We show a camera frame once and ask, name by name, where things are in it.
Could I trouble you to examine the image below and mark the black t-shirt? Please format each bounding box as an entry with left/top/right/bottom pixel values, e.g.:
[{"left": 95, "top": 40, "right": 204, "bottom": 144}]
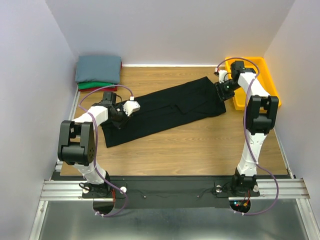
[{"left": 101, "top": 76, "right": 226, "bottom": 148}]

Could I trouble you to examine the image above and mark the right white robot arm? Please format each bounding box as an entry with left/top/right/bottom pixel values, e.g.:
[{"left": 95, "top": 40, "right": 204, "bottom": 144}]
[{"left": 214, "top": 57, "right": 279, "bottom": 193}]

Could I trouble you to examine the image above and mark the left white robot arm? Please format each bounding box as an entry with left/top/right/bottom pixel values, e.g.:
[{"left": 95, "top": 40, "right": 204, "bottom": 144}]
[{"left": 57, "top": 92, "right": 140, "bottom": 198}]

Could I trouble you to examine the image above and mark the folded green t-shirt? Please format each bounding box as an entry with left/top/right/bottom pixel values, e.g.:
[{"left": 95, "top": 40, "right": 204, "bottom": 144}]
[{"left": 78, "top": 81, "right": 113, "bottom": 91}]

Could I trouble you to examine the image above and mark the yellow plastic tray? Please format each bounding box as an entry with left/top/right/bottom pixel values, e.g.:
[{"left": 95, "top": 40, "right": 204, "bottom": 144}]
[{"left": 232, "top": 56, "right": 282, "bottom": 111}]

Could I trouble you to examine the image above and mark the folded grey-blue t-shirt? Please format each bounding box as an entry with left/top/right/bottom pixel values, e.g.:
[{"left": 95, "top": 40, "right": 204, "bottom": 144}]
[{"left": 75, "top": 55, "right": 122, "bottom": 84}]

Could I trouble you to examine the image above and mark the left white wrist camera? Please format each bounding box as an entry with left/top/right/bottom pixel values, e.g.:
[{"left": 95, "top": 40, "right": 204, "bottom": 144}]
[{"left": 123, "top": 100, "right": 141, "bottom": 117}]

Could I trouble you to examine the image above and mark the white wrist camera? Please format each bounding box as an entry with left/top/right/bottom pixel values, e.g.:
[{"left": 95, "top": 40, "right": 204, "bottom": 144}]
[
  {"left": 214, "top": 70, "right": 229, "bottom": 84},
  {"left": 123, "top": 100, "right": 141, "bottom": 117}
]

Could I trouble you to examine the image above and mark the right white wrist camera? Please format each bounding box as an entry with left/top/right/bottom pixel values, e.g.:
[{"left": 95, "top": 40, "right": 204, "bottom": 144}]
[{"left": 214, "top": 70, "right": 229, "bottom": 84}]

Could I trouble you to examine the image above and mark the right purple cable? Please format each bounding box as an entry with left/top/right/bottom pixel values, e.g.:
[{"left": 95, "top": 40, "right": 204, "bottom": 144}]
[{"left": 214, "top": 57, "right": 279, "bottom": 217}]

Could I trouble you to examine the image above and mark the purple cable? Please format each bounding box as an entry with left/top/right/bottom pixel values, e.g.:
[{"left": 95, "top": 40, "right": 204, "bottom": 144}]
[
  {"left": 214, "top": 57, "right": 279, "bottom": 217},
  {"left": 78, "top": 84, "right": 135, "bottom": 218}
]

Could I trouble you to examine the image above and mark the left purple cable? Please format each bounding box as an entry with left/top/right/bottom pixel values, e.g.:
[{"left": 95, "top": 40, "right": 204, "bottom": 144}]
[{"left": 78, "top": 84, "right": 135, "bottom": 218}]

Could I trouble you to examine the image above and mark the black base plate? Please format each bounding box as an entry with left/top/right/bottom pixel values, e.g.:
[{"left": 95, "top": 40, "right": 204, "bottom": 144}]
[{"left": 82, "top": 176, "right": 261, "bottom": 210}]

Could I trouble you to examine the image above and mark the aluminium mounting rail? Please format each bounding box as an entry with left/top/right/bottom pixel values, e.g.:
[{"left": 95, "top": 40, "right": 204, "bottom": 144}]
[{"left": 40, "top": 179, "right": 310, "bottom": 201}]

